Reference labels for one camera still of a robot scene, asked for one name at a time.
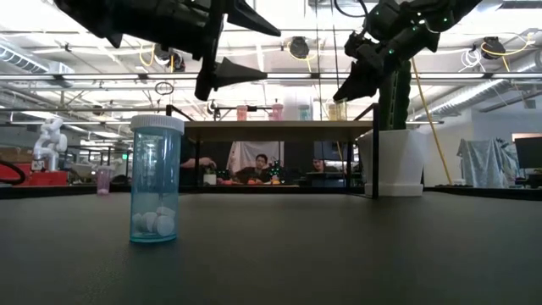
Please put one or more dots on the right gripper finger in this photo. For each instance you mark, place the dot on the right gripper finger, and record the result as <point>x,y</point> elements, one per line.
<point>360,84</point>

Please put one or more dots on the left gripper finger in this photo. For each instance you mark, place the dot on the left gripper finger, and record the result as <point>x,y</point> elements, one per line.
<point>250,17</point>
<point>237,74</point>

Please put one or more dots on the blue pill bottle white cap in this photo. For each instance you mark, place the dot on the blue pill bottle white cap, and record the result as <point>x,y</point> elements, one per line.
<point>304,113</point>
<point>154,178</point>

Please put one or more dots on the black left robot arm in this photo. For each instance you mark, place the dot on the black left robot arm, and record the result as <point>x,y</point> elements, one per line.
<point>97,17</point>

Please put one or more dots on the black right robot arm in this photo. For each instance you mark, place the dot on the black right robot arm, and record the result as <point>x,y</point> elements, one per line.
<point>440,12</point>

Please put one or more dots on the green cactus plant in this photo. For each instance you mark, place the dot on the green cactus plant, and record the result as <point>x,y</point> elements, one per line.
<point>396,106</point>

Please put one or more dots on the white hanging cloth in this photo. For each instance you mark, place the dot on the white hanging cloth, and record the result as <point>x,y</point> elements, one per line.
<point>241,152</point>

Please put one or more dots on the white plant pot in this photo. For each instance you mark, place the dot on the white plant pot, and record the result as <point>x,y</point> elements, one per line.
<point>394,165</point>

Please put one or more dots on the person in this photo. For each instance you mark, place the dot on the person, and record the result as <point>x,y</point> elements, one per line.
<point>197,163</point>
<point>318,166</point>
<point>258,169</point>

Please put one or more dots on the black device green lights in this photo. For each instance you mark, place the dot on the black device green lights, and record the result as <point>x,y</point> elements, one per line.
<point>276,170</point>

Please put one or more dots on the grey draped cloth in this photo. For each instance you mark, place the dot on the grey draped cloth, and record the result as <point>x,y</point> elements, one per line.
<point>482,165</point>

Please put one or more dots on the dark monitor screen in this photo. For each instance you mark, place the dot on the dark monitor screen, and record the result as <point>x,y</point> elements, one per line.
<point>529,152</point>

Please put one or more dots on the black table mat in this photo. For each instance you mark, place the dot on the black table mat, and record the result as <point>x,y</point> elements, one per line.
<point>339,254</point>

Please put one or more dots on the wooden shelf black frame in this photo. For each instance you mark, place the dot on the wooden shelf black frame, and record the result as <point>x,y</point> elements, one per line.
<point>275,130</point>

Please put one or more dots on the black aluminium table frame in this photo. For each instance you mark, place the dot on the black aluminium table frame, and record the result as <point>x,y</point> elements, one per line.
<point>63,191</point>

